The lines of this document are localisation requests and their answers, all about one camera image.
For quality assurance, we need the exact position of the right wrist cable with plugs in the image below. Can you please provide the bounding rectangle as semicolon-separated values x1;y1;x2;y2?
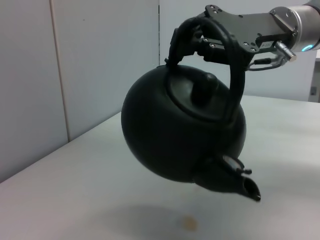
248;41;298;72

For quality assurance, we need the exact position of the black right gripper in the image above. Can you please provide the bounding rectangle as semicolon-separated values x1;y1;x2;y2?
194;4;294;65

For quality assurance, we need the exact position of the black round teapot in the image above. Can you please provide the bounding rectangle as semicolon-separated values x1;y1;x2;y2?
120;17;262;202

